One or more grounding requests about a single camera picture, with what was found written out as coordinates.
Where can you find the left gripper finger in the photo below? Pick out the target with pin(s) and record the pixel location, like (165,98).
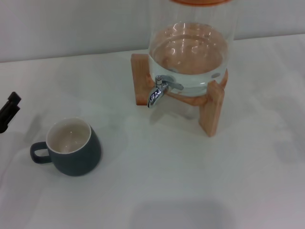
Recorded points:
(14,97)
(9,117)

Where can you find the dark grey ceramic mug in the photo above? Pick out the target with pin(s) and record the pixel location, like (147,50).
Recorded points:
(78,157)

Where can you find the chrome dispenser faucet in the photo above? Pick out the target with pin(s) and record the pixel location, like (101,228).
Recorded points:
(156,94)

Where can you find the wooden dispenser stand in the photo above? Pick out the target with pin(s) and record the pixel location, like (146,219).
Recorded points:
(139,78)

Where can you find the glass water dispenser jar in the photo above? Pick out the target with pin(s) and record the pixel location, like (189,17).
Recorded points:
(190,59)

